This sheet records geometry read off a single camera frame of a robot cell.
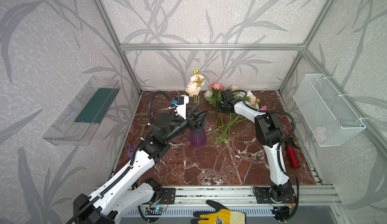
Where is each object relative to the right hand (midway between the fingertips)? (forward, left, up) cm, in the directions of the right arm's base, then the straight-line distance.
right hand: (218, 103), depth 106 cm
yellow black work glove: (-64, +3, -1) cm, 64 cm away
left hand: (-28, +9, +33) cm, 44 cm away
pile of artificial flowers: (-11, -4, -5) cm, 13 cm away
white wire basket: (-32, -44, +29) cm, 61 cm away
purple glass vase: (-27, +13, +3) cm, 31 cm away
